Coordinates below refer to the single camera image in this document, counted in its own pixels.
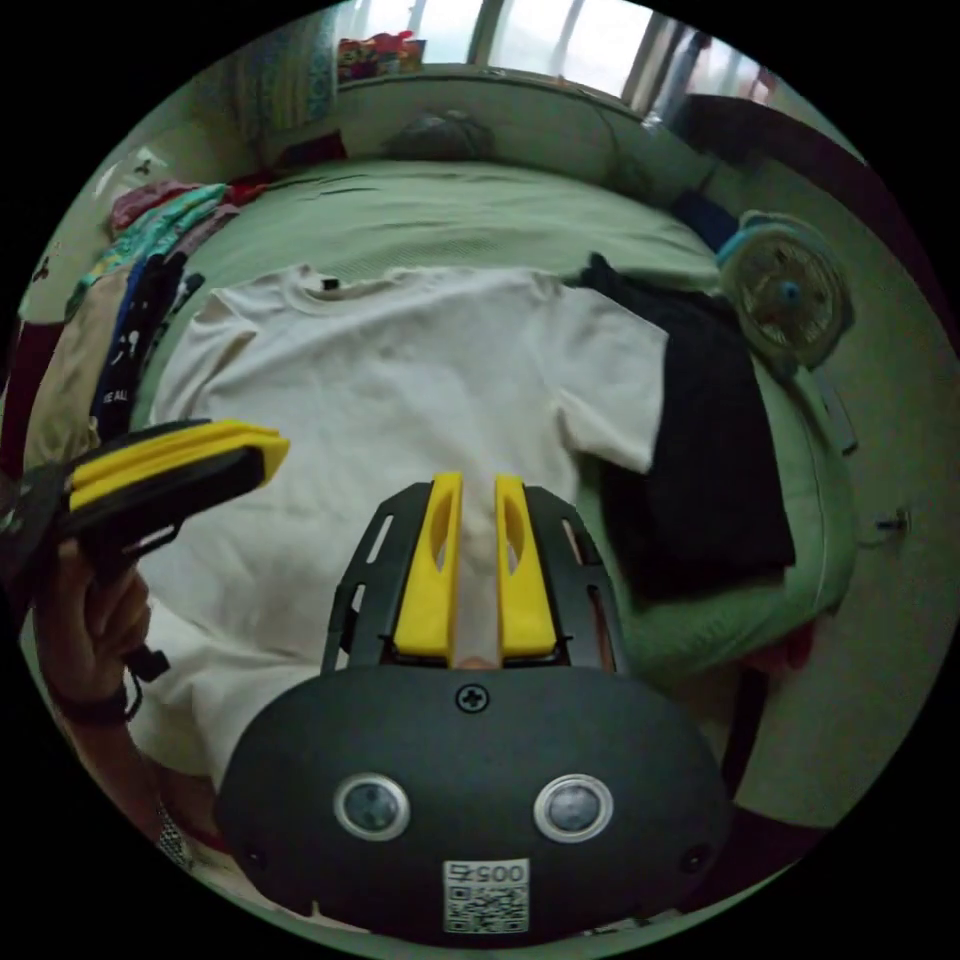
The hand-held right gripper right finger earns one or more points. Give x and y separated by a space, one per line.
526 577

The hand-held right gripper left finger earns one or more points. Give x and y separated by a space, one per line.
436 570

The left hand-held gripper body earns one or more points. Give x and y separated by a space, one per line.
112 525

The pile of clothes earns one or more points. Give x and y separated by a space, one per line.
127 300

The bed with green sheet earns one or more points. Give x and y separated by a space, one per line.
465 217

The person's left hand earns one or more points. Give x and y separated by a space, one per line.
86 637

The white t-shirt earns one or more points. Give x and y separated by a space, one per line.
390 390

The black garment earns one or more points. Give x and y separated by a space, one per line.
712 450

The patterned curtain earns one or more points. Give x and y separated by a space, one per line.
292 82

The blue electric fan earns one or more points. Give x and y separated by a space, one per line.
787 296

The grey pillow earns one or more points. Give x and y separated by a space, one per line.
442 136

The colourful bag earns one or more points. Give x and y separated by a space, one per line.
379 56

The window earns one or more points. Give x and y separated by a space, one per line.
555 37

